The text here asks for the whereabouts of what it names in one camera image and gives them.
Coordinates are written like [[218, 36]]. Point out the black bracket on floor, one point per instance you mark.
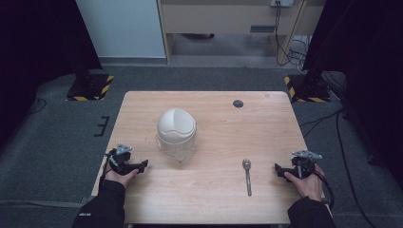
[[102, 126]]

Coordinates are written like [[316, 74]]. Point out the clear bin with white lid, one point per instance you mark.
[[176, 133]]

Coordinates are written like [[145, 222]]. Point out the grey power strip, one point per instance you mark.
[[282, 2]]

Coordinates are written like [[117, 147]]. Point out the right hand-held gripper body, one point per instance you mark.
[[303, 164]]

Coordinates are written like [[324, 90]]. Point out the black stand base striped edge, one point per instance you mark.
[[90, 87], [309, 90]]

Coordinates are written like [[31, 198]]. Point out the black curtain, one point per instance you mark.
[[364, 63], [41, 47]]

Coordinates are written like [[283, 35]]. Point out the metal spoon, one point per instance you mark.
[[247, 177]]

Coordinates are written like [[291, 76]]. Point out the light wooden desk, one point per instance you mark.
[[221, 19]]

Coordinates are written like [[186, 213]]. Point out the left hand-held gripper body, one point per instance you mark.
[[122, 157]]

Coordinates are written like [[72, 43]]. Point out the person's right hand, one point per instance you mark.
[[309, 186]]

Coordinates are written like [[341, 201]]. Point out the dark round table grommet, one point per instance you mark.
[[238, 104]]

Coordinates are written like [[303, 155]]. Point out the white panel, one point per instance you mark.
[[120, 28]]

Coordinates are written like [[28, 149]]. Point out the person's left hand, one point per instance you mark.
[[122, 179]]

